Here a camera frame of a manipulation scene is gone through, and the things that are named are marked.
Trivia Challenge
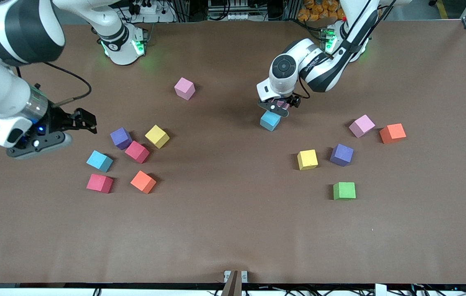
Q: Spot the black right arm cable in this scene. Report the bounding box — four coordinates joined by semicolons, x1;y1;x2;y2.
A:
43;61;93;108

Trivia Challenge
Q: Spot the yellow foam cube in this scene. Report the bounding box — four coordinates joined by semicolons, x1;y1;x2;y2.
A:
297;149;319;171
145;125;170;149

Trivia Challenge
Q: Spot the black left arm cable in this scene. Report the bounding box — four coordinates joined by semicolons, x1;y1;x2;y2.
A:
297;76;311;100

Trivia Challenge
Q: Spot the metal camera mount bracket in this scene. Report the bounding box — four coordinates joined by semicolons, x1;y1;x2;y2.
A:
223;270;248;296

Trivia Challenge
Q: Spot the purple foam cube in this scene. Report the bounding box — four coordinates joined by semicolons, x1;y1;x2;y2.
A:
330;143;355;167
110;127;133;150

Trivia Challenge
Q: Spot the orange foam cube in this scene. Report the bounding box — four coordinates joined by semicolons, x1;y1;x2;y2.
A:
379;123;407;144
130;170;157;194

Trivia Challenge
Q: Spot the orange packets pile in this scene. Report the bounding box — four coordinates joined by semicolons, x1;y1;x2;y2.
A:
297;0;348;22

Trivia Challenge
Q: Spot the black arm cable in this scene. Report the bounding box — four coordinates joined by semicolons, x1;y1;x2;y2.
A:
297;76;311;100
43;61;93;108

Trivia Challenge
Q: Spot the green foam cube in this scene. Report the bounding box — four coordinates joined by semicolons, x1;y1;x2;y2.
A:
333;182;357;201

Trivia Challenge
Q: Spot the red foam cube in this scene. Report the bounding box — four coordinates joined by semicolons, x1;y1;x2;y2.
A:
124;141;151;164
86;173;114;194

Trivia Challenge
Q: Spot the cyan foam cube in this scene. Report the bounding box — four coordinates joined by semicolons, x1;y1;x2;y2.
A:
260;112;281;132
86;150;114;173

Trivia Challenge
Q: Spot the white power strip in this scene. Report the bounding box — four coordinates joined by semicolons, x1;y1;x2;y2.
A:
128;0;176;24

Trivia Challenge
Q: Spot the grey electronics box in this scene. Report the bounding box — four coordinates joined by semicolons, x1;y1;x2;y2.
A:
207;0;250;21

